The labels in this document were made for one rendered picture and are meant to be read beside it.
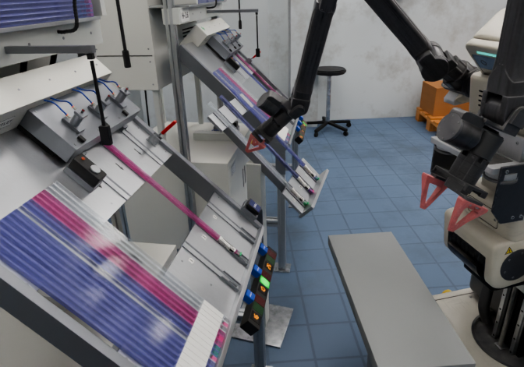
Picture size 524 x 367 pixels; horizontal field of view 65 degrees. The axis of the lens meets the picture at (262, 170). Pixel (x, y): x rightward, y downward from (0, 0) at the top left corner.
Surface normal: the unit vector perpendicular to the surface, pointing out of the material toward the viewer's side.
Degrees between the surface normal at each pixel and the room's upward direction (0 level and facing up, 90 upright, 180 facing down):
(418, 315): 0
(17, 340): 0
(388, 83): 90
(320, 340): 0
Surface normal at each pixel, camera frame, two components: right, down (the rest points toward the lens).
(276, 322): -0.03, -0.91
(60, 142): -0.17, 0.40
